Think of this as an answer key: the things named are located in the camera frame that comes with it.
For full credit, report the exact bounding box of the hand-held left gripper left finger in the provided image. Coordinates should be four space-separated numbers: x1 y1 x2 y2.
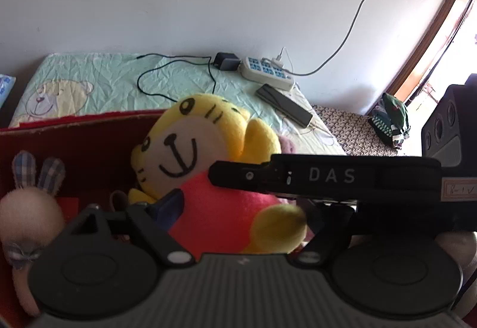
67 189 196 264

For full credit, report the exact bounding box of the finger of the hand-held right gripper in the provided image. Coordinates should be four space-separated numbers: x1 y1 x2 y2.
208 160 275 195

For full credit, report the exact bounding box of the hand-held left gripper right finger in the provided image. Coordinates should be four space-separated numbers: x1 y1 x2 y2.
294 201 358 266

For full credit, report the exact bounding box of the yellow tiger plush toy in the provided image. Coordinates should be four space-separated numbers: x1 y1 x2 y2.
128 93 308 254

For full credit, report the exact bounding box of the red cardboard box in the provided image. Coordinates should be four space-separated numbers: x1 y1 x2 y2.
0 110 176 328

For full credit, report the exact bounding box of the brown patterned mat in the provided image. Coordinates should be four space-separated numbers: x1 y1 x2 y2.
311 104 407 157

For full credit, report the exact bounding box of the pink plush toy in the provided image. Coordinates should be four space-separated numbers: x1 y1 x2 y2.
278 134 299 155

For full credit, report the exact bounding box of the green clothes pile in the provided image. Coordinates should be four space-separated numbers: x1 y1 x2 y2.
368 92 411 148

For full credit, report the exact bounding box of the black rectangular phone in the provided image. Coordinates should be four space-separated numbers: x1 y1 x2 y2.
255 83 314 127

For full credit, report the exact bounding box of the white power strip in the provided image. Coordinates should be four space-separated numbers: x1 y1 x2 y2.
238 57 296 92

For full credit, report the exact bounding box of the black charger adapter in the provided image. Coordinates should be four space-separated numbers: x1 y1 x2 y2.
213 52 241 72

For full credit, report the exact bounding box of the white plug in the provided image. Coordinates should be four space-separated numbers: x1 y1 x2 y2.
272 48 293 68

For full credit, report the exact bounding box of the pale round object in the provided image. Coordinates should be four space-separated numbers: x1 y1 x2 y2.
434 231 477 319

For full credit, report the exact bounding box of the beige bunny plush toy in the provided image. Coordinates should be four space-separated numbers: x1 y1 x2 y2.
0 150 68 315

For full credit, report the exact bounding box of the blue white packet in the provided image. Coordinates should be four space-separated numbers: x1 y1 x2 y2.
0 74 16 107

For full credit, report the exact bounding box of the black charger cable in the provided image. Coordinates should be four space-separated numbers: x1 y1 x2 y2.
136 54 217 103

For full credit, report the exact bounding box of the wooden door frame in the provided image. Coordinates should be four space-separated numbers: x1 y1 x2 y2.
388 0 477 101

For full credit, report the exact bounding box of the grey wall cable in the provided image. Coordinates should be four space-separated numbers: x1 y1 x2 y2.
289 0 401 76

